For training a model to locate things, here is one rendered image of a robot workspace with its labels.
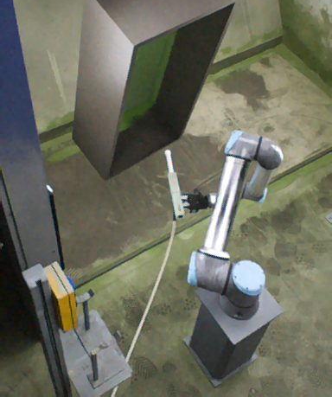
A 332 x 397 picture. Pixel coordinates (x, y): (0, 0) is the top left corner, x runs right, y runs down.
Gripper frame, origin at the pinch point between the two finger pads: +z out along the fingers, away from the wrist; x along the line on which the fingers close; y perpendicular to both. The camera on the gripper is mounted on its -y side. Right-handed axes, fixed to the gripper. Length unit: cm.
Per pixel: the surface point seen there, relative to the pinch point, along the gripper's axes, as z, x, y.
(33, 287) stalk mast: 68, -100, -106
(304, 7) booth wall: -137, 174, -2
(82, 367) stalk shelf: 58, -92, -22
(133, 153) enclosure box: 17.4, 44.1, 5.6
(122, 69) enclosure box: 30, 8, -91
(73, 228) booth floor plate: 58, 23, 50
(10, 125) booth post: 73, -48, -118
